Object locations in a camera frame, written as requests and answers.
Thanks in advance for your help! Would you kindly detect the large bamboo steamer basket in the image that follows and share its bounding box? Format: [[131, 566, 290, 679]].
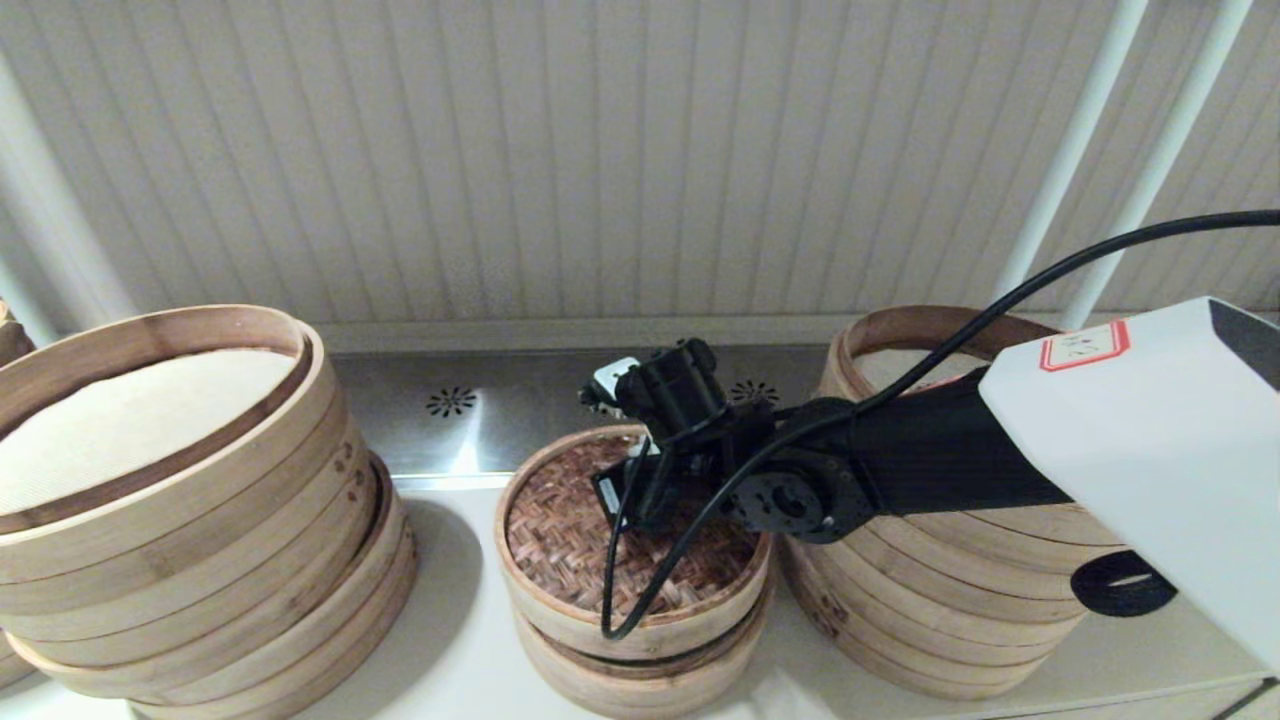
[[776, 530, 1091, 701], [0, 305, 386, 669], [800, 305, 1126, 621], [5, 452, 419, 703], [0, 628, 41, 691], [125, 560, 419, 720]]

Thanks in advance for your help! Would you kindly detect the dark-spotted bamboo steamer basket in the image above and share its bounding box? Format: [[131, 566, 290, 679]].
[[0, 300, 38, 369]]

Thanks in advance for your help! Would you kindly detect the stainless steel vent panel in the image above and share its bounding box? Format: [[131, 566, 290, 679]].
[[328, 345, 831, 479]]

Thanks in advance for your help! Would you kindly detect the thick white pipe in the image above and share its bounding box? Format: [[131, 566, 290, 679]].
[[0, 50, 136, 331]]

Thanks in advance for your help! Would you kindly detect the woven bamboo steamer lid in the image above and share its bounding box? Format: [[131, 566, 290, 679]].
[[495, 425, 773, 663]]

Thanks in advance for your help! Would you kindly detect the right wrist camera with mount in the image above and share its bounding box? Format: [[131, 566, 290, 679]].
[[578, 338, 731, 446]]

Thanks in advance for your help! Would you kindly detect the black cable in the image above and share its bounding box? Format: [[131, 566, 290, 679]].
[[600, 208, 1280, 643]]

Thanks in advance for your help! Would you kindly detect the small bamboo steamer basket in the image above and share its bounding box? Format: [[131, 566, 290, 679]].
[[512, 575, 778, 720]]

